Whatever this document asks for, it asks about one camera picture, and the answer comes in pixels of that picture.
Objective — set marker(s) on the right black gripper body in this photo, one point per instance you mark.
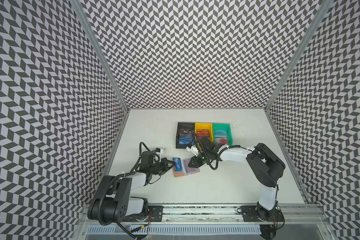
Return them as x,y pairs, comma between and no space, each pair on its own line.
204,156

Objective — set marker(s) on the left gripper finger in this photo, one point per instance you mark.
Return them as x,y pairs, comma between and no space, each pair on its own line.
169,163
166,170

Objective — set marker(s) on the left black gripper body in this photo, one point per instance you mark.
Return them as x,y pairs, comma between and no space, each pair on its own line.
158,167

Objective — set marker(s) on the blue VIP card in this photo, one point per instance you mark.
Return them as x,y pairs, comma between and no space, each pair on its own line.
178,165

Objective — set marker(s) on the tan leather card holder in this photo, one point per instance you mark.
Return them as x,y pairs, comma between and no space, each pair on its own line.
186,170

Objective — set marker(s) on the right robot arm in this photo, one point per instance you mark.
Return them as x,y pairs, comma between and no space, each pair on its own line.
266,166

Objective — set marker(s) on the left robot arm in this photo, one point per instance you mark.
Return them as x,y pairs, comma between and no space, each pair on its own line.
113,203

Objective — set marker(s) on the card in green bin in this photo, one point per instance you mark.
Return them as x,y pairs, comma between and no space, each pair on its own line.
221,136

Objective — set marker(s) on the blue card in black bin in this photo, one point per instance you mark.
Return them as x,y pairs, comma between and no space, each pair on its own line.
185,137

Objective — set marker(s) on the green storage bin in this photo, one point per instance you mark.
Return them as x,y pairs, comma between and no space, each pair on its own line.
224,127

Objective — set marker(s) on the black storage bin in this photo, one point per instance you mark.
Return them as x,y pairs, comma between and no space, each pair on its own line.
183,125

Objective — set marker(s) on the yellow storage bin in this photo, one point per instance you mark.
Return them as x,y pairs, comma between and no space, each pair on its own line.
208,126

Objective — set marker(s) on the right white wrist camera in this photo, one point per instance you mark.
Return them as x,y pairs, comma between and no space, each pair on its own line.
193,149

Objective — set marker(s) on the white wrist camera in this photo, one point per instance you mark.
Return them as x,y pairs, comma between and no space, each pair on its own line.
158,150
193,149

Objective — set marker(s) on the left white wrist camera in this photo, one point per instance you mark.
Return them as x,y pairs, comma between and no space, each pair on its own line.
158,150

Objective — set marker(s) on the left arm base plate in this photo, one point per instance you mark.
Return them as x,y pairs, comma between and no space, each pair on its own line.
153,213

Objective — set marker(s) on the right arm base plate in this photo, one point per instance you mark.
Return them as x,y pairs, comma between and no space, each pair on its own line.
254,213

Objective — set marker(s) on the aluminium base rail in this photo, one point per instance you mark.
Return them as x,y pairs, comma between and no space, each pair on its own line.
228,214

